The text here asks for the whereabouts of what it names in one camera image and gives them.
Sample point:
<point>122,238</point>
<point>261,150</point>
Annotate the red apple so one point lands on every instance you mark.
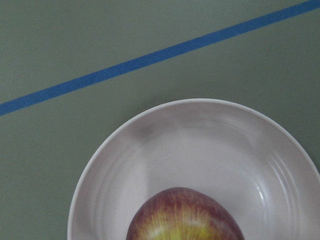
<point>183,214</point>

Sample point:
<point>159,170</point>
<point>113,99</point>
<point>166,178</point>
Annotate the pink plate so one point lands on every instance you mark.
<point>236,155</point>

